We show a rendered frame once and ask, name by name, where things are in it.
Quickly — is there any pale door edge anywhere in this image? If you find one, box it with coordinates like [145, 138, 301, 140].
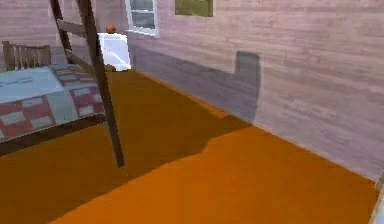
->
[367, 173, 384, 224]

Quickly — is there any white cabinet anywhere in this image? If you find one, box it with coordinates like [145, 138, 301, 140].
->
[97, 32, 132, 72]

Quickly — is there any green framed picture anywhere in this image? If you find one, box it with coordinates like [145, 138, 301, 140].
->
[174, 0, 214, 18]

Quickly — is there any dark wooden bed with quilt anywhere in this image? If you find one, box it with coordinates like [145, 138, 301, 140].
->
[0, 0, 126, 169]

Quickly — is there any white framed window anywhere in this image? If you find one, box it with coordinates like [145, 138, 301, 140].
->
[124, 0, 160, 38]

